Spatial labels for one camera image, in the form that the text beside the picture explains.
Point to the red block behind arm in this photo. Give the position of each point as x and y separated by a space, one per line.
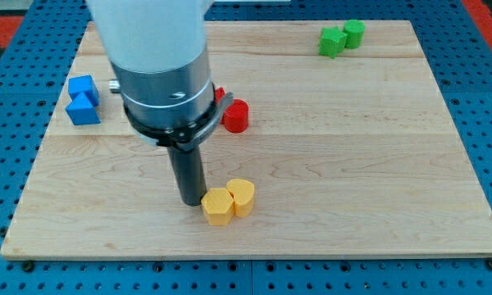
219 93

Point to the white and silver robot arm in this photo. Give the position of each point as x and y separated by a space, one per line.
158 51

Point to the red cylinder block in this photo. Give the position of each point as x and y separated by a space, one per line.
235 118

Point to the yellow heart block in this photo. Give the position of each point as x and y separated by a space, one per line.
242 191

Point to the black cylindrical pointer rod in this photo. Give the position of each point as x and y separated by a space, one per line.
189 174

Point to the yellow hexagon block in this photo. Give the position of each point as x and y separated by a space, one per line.
218 206

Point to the light wooden board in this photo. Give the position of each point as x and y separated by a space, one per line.
355 157

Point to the green star block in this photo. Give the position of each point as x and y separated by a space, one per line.
331 42

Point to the green cylinder block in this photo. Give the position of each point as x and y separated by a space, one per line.
355 30

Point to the blue triangular block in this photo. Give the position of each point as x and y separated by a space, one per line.
82 110

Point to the blue cube block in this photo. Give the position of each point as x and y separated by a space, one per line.
84 84

